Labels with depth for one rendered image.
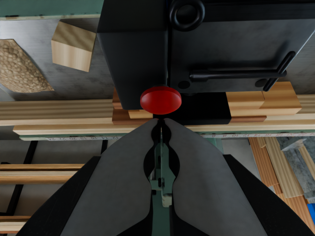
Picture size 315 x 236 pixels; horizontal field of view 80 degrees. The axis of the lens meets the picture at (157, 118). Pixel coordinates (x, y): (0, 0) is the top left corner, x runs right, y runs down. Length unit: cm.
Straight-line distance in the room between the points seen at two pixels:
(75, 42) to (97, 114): 14
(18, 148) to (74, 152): 81
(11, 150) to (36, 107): 299
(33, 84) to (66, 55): 11
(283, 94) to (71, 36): 30
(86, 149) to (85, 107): 254
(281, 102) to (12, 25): 37
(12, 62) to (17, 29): 5
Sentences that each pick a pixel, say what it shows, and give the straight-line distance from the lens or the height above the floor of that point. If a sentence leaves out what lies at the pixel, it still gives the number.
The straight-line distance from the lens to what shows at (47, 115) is 38.
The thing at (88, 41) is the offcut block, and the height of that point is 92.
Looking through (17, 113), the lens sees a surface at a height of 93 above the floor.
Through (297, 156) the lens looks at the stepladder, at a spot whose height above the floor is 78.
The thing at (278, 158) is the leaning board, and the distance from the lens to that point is 187.
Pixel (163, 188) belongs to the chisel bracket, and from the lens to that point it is 24.
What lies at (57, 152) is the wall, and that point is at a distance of 302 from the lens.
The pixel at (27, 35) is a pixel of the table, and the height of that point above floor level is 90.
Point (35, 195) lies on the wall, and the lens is 297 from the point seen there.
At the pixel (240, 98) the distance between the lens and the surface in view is 27.
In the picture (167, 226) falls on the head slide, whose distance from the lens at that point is 37.
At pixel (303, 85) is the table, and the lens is 40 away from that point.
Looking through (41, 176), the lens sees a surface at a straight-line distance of 248.
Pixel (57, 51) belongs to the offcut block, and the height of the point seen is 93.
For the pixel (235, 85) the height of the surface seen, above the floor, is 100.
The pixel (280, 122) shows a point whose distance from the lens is 39.
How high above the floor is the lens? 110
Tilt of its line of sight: 30 degrees down
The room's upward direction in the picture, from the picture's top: 180 degrees clockwise
